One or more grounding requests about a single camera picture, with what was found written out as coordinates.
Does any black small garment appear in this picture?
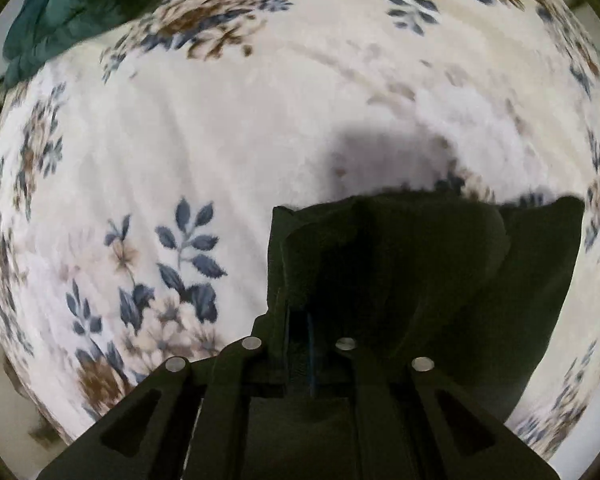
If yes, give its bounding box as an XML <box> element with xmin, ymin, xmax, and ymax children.
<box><xmin>266</xmin><ymin>192</ymin><xmax>584</xmax><ymax>420</ymax></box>

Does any white floral fleece blanket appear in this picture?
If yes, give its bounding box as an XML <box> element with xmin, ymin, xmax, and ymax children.
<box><xmin>0</xmin><ymin>0</ymin><xmax>600</xmax><ymax>458</ymax></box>

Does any dark teal pillow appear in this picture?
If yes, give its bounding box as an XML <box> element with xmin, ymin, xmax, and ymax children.
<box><xmin>3</xmin><ymin>0</ymin><xmax>151</xmax><ymax>89</ymax></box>

